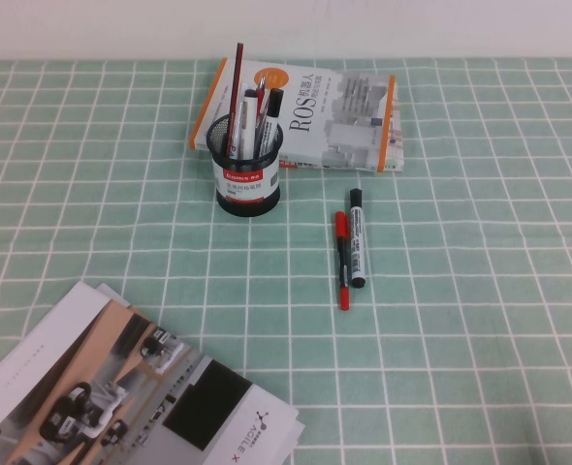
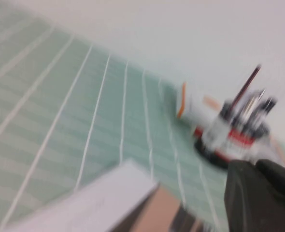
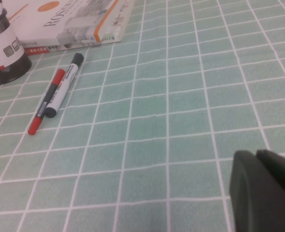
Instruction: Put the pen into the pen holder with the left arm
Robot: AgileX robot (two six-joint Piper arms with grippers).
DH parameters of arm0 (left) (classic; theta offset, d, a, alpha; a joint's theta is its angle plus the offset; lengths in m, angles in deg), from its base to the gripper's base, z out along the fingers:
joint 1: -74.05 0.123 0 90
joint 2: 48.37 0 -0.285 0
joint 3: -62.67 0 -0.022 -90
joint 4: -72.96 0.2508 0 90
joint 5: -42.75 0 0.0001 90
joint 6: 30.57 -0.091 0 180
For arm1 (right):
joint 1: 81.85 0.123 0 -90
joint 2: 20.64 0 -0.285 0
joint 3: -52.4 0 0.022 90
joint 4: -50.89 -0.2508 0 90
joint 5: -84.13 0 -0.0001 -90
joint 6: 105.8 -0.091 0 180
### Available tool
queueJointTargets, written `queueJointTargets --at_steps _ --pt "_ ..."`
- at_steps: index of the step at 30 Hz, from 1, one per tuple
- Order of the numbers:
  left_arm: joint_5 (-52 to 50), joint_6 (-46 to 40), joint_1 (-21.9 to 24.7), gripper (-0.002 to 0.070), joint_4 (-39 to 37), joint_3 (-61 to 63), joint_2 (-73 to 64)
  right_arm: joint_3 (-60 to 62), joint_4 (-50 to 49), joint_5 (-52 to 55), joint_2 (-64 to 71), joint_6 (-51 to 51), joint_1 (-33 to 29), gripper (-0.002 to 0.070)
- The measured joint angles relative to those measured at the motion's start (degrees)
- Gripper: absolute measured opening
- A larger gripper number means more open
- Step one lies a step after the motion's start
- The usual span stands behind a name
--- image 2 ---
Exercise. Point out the white AgileX brochure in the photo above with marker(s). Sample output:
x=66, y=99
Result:
x=96, y=203

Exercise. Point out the green white checked tablecloth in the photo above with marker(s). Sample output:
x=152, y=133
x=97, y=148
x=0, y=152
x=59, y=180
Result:
x=84, y=108

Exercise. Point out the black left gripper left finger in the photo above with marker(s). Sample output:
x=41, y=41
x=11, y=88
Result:
x=253, y=205

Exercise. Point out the white ROS book orange stripes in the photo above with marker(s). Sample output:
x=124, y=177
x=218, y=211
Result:
x=182, y=101

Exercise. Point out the silver metal pen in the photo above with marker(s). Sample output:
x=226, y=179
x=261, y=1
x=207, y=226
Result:
x=256, y=102

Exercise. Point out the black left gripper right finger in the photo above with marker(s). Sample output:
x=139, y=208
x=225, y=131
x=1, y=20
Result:
x=280, y=177

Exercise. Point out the dark red long pencil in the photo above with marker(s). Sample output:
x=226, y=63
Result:
x=246, y=84

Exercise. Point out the black capped marker in holder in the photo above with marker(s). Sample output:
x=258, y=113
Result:
x=271, y=104

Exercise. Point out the black mesh pen holder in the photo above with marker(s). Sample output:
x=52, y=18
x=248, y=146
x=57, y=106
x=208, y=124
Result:
x=219, y=142

